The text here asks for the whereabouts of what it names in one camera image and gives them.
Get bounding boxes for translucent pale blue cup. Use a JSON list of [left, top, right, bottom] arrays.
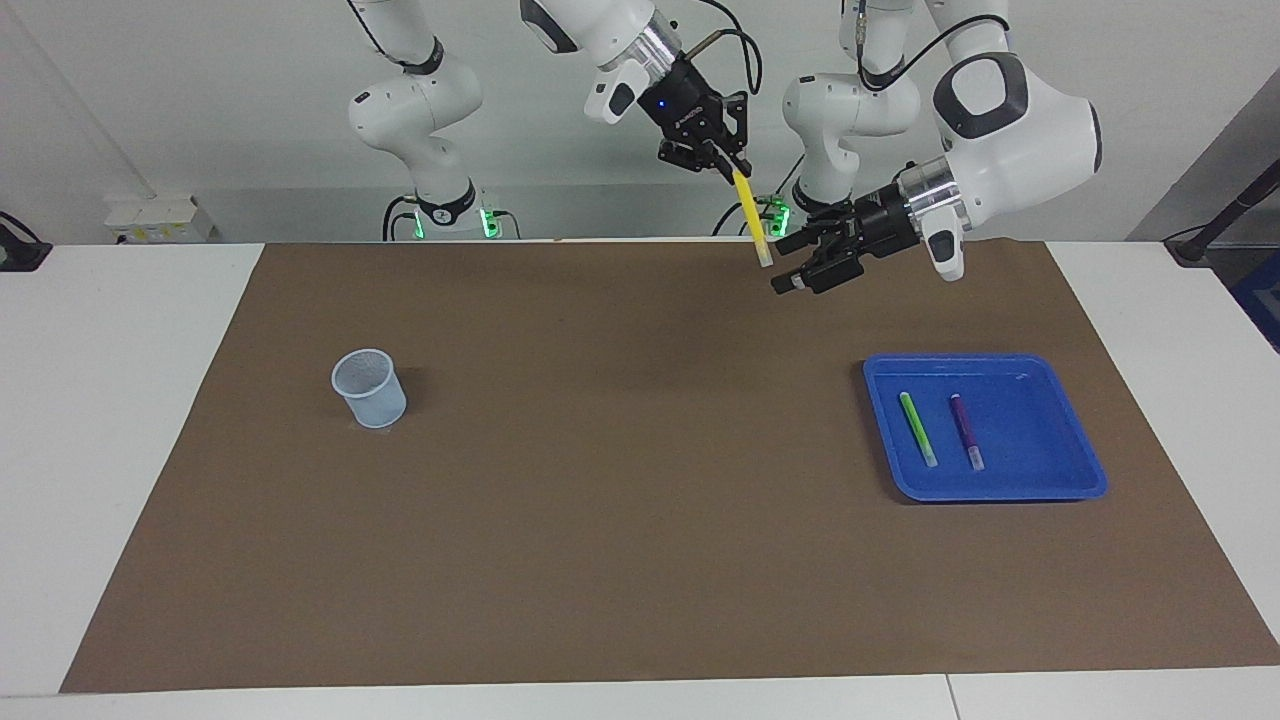
[[331, 348, 408, 429]]

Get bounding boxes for black left base cable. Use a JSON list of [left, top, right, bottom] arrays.
[[712, 150, 801, 239]]

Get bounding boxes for black right base cable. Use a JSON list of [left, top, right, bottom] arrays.
[[383, 195, 521, 241]]

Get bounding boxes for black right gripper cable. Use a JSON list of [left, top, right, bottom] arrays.
[[685, 0, 763, 96]]

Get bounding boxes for purple pen white cap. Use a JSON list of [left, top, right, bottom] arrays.
[[949, 393, 986, 472]]

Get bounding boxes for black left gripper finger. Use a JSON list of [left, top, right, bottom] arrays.
[[775, 208, 851, 256], [770, 245, 866, 294]]

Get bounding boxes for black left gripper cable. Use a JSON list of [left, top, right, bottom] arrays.
[[855, 0, 1011, 93]]

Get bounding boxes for green pen white cap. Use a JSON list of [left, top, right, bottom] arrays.
[[899, 391, 939, 468]]

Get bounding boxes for brown table mat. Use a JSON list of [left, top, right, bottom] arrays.
[[60, 238, 1280, 694]]

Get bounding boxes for black clamp mount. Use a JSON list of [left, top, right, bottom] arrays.
[[0, 212, 53, 273]]

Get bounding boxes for black base cable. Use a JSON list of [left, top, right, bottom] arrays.
[[712, 150, 801, 239], [383, 195, 521, 241]]

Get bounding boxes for yellow pen white cap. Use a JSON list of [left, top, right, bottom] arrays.
[[732, 168, 774, 268]]

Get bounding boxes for blue box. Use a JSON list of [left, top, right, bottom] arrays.
[[1232, 250, 1280, 351]]

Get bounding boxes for blue plastic tray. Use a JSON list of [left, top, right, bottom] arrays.
[[862, 352, 1109, 503]]

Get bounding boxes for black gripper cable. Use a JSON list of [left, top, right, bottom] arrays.
[[855, 0, 1011, 93], [685, 0, 763, 96]]

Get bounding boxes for black stand pole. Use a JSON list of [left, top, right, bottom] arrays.
[[1165, 160, 1280, 266]]

